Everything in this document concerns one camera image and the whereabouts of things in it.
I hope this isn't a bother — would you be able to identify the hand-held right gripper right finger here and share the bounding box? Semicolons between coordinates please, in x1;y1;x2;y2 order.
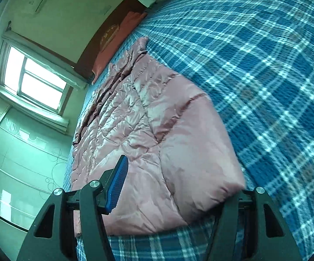
206;186;302;261

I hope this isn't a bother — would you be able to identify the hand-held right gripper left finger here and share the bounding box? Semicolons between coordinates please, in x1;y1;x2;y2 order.
17;155;129;261

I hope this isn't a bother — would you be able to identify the pink down jacket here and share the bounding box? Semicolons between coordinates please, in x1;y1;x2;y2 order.
71;37;247;237

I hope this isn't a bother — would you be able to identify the white glossy wardrobe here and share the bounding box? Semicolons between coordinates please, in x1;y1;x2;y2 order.
0;98;72;233

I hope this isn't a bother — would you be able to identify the white framed window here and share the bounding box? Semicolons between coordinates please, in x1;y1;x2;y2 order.
0;31;89;135

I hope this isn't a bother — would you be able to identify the pink pillow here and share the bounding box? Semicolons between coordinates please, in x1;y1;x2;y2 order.
92;11;148;77

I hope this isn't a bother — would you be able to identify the blue plaid bed sheet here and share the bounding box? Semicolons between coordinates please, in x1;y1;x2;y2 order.
63;0;314;261

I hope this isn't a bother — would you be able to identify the dark wooden headboard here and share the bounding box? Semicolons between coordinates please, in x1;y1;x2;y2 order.
74;0;147;81

